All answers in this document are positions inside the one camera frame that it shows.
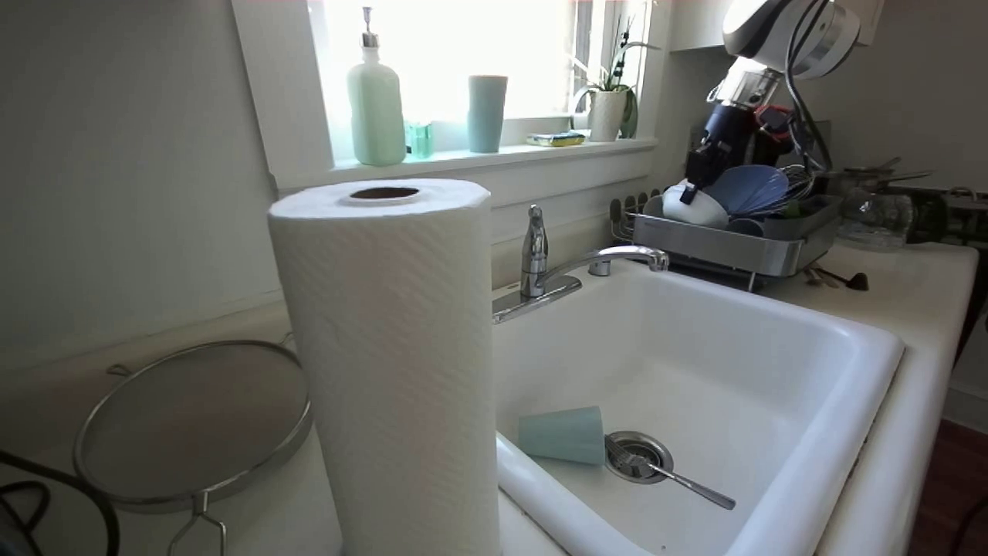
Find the teal tumbler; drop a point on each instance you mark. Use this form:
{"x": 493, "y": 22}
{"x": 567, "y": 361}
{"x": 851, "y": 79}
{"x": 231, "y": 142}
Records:
{"x": 486, "y": 112}

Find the metal sink drain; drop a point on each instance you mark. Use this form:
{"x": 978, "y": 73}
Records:
{"x": 627, "y": 449}

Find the blue bowl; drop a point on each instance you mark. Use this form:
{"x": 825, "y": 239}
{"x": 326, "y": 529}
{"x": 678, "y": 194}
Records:
{"x": 759, "y": 188}

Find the white wall cabinet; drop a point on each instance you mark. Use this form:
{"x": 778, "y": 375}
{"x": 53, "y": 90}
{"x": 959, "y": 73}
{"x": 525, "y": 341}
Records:
{"x": 695, "y": 25}

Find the small teal glass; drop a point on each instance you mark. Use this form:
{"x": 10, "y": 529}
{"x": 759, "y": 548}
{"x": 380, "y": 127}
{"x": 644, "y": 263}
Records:
{"x": 418, "y": 139}

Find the chrome faucet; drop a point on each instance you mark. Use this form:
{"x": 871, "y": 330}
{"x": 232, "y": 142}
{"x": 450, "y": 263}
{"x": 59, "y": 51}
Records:
{"x": 535, "y": 258}

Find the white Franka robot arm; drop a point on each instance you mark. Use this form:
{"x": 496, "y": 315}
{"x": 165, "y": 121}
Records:
{"x": 805, "y": 32}

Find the white paper towel roll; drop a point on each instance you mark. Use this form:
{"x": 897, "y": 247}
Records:
{"x": 391, "y": 391}

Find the metal fork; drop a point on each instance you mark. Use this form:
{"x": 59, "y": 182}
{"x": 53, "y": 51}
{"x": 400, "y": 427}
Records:
{"x": 698, "y": 490}

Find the grey dish rack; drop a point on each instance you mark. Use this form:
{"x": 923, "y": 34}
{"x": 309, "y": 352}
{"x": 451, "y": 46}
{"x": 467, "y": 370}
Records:
{"x": 721, "y": 247}

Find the white ceramic sink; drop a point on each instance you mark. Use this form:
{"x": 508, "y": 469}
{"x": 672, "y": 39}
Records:
{"x": 783, "y": 370}

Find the teal plastic cup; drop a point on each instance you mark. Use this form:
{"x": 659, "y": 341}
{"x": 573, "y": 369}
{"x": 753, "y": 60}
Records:
{"x": 567, "y": 435}

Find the clear glass jar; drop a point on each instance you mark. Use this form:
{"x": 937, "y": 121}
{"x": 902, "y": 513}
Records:
{"x": 874, "y": 216}

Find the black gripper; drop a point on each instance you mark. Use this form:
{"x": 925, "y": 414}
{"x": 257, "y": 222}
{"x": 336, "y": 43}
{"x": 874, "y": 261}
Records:
{"x": 721, "y": 139}

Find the pale green soap dispenser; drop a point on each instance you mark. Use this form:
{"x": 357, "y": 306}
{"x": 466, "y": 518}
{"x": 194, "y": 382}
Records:
{"x": 379, "y": 112}

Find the round metal mesh screen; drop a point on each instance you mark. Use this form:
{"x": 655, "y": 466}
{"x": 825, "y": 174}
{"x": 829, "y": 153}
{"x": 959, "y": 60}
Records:
{"x": 187, "y": 421}

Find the yellow green sponge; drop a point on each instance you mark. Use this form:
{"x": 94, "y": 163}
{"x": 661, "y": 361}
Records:
{"x": 561, "y": 138}

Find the black measuring spoon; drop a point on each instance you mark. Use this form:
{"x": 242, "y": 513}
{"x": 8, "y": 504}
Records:
{"x": 851, "y": 278}

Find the plant in white pot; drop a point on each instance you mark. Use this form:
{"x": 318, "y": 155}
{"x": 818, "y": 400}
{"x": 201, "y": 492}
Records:
{"x": 608, "y": 112}

